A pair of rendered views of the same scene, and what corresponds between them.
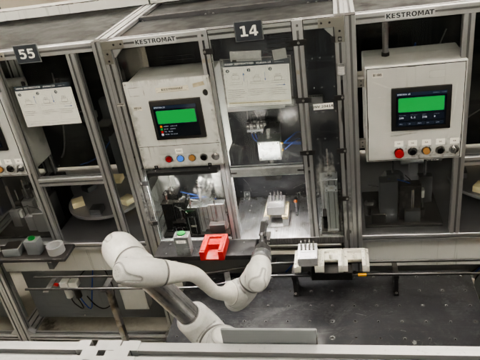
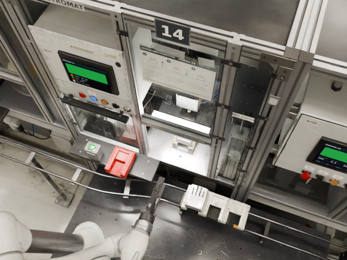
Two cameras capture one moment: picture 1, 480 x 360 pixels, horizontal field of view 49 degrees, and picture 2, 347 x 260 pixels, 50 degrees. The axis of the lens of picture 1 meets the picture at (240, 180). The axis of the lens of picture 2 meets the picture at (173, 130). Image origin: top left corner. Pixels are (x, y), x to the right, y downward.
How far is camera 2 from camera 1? 1.50 m
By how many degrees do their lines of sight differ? 33
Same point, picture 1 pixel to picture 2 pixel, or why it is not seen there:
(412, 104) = (338, 155)
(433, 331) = not seen: outside the picture
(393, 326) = not seen: outside the picture
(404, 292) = (268, 242)
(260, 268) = (134, 252)
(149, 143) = (63, 79)
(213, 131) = (126, 93)
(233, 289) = (111, 250)
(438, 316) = not seen: outside the picture
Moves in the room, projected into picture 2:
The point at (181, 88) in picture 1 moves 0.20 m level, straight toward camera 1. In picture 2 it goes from (91, 53) to (82, 94)
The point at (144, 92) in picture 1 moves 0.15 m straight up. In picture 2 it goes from (52, 42) to (41, 14)
